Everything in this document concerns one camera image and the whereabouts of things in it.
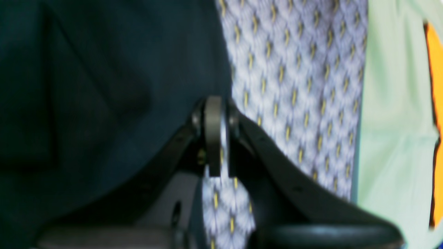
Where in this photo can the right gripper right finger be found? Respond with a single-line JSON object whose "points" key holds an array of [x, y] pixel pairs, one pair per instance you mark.
{"points": [[290, 209]]}

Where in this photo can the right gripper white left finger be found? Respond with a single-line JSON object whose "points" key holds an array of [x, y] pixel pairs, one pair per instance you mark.
{"points": [[160, 208]]}

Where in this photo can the black T-shirt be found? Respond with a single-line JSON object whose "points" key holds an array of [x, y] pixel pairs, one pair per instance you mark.
{"points": [[90, 92]]}

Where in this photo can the beige cardboard box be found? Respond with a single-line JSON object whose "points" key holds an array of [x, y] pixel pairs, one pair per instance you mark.
{"points": [[398, 135]]}

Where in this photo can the fan-patterned grey tablecloth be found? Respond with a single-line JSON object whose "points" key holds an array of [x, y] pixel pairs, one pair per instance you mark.
{"points": [[297, 70]]}

